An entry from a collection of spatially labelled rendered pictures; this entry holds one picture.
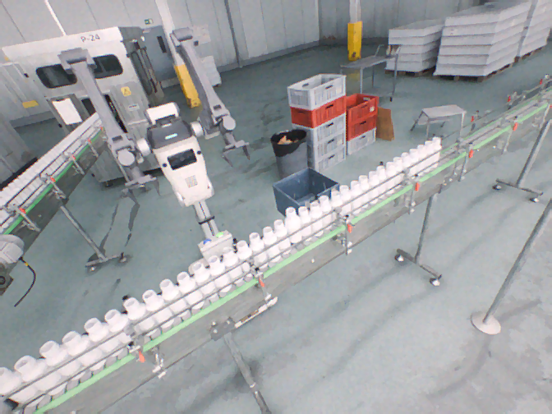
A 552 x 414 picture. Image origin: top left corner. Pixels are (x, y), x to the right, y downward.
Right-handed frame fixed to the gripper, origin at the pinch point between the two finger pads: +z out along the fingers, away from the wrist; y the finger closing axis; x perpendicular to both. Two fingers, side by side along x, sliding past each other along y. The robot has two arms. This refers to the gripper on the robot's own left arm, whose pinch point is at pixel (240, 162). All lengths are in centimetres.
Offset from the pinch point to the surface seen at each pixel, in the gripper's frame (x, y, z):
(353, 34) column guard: 586, 736, -267
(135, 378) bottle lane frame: -19, -76, 57
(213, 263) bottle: -30, -35, 31
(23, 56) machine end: 277, -103, -224
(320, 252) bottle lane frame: -22, 11, 54
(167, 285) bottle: -26, -52, 31
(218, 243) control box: -14.9, -28.9, 28.4
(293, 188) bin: 38, 40, 30
